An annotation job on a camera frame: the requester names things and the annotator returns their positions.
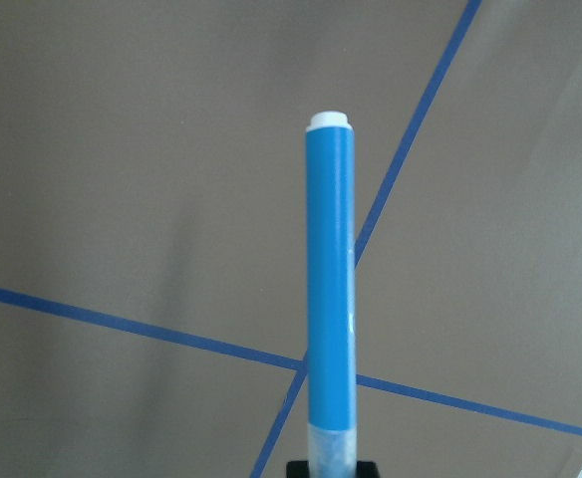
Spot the blue marker pen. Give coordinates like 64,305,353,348
305,111,357,477

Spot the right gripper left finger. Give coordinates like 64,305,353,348
285,460,310,478

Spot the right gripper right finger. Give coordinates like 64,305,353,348
355,461,378,478

